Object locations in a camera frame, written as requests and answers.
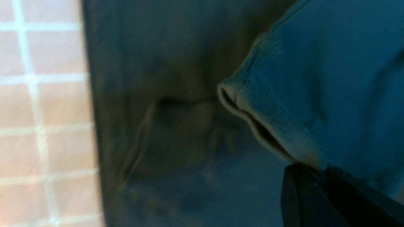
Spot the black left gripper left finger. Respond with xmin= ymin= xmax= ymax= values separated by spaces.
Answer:
xmin=281 ymin=164 xmax=349 ymax=227

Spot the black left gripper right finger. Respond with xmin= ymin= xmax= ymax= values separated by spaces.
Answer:
xmin=325 ymin=167 xmax=404 ymax=227

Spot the dark gray long-sleeve top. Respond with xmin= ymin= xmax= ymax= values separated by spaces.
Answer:
xmin=82 ymin=0 xmax=404 ymax=227

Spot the pink white-grid tablecloth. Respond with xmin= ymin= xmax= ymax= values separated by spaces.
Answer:
xmin=0 ymin=0 xmax=105 ymax=227

